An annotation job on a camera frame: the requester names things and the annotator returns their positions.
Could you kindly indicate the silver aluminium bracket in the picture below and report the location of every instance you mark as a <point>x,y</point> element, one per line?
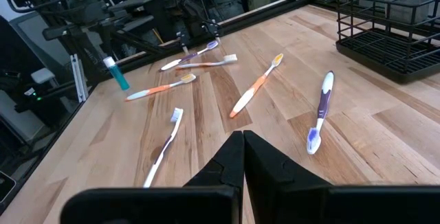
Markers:
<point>79,78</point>

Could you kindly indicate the black flat device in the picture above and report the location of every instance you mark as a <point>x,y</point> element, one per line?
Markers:
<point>5,186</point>

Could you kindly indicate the purple and white toothbrush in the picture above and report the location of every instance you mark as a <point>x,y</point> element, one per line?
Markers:
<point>187,57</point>
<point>324,103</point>
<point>165,145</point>

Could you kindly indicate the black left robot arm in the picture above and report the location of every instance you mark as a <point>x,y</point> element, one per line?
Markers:
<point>93,11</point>

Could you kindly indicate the grey caddy insert cup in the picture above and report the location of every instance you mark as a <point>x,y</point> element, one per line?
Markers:
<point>405,7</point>

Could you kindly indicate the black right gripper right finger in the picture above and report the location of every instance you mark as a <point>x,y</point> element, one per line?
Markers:
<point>282,189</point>

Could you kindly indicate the black clamp silver tip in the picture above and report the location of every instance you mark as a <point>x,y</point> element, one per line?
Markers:
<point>213,30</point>
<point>183,42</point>

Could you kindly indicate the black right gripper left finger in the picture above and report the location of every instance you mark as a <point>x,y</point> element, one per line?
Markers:
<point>206,203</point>

